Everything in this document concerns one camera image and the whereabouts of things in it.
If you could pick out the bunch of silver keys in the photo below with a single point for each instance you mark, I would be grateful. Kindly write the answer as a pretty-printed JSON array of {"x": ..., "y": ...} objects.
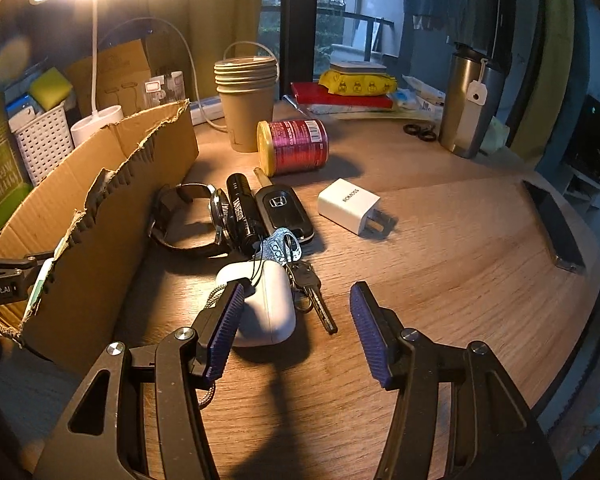
[{"x": 310, "y": 290}]

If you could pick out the white medicine packets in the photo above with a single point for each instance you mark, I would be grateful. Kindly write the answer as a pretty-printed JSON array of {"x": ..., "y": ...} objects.
[{"x": 422, "y": 95}]

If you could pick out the black rectangular slab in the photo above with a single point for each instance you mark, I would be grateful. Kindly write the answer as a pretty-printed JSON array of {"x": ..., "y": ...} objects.
[{"x": 555, "y": 225}]

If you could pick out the brown lamp packaging carton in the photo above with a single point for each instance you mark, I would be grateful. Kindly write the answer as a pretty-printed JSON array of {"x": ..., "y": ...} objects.
[{"x": 115, "y": 75}]

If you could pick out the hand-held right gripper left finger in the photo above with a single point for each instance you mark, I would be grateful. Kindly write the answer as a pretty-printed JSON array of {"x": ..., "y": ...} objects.
[{"x": 225, "y": 330}]

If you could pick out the clear containers with red labels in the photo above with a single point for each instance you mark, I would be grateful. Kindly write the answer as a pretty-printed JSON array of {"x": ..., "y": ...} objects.
[{"x": 162, "y": 87}]

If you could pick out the yellow-green sponge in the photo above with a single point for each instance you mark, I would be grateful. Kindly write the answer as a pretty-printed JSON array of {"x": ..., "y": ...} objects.
[{"x": 50, "y": 89}]

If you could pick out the yellow wet wipes packet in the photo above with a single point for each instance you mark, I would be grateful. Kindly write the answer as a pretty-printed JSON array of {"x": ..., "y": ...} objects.
[{"x": 357, "y": 84}]

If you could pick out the small white box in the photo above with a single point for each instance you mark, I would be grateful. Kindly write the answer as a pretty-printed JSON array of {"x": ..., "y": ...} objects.
[{"x": 357, "y": 65}]

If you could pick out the black cylindrical tube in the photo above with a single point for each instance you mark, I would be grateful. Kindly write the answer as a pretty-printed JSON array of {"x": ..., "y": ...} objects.
[{"x": 245, "y": 215}]

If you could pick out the white lattice plastic basket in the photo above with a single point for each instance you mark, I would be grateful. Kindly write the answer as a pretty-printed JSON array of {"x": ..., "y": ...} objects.
[{"x": 42, "y": 145}]

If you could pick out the stack of brown paper cups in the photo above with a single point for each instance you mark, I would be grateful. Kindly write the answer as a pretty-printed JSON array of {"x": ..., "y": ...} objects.
[{"x": 247, "y": 105}]

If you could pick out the black car key fob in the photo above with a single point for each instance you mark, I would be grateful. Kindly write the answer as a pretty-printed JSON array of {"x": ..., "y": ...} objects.
[{"x": 282, "y": 210}]

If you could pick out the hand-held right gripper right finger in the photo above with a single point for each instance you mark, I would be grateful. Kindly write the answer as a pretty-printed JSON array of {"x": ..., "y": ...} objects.
[{"x": 370, "y": 335}]

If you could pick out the stainless steel tumbler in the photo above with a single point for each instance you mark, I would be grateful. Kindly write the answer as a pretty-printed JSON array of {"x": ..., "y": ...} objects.
[{"x": 467, "y": 120}]

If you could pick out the olive curtain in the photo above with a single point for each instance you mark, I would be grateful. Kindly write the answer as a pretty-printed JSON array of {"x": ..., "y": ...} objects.
[{"x": 215, "y": 15}]

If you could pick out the white charger adapter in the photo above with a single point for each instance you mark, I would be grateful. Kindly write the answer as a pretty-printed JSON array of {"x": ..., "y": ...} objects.
[{"x": 345, "y": 200}]

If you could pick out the blue white packet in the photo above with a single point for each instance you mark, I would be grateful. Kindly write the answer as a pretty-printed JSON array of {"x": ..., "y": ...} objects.
[{"x": 22, "y": 110}]

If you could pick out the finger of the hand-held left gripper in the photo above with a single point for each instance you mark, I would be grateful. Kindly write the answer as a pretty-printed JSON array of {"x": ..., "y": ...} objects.
[{"x": 10, "y": 266}]

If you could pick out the white earbuds case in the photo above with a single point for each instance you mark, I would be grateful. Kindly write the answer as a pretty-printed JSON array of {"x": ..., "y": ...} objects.
[{"x": 267, "y": 310}]

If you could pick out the black screen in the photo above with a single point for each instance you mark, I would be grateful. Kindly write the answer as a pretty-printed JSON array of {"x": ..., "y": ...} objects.
[{"x": 592, "y": 140}]

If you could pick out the pale green paper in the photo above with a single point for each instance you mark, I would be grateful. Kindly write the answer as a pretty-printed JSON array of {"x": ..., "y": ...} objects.
[{"x": 497, "y": 135}]

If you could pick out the green printed box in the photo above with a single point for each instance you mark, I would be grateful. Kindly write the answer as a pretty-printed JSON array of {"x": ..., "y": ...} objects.
[{"x": 0, "y": 180}]

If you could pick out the tape rolls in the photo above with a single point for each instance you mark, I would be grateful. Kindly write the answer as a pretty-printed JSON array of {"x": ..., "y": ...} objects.
[{"x": 300, "y": 145}]

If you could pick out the white paper tag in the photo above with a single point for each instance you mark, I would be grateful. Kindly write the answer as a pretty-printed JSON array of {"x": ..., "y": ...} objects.
[{"x": 476, "y": 92}]

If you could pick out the white desk lamp base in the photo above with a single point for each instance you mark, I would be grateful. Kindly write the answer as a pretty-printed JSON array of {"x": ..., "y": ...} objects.
[{"x": 97, "y": 122}]

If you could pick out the torn brown cardboard box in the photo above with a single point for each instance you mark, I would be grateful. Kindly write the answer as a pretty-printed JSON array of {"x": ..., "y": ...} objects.
[{"x": 130, "y": 185}]

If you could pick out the white flat box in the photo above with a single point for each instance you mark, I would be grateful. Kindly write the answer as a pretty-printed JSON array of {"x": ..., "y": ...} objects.
[{"x": 205, "y": 110}]

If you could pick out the yellow-green hanging cloth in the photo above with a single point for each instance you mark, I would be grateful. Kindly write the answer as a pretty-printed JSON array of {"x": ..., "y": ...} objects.
[{"x": 557, "y": 35}]

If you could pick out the red book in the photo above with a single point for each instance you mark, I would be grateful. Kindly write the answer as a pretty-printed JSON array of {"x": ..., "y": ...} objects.
[{"x": 320, "y": 95}]

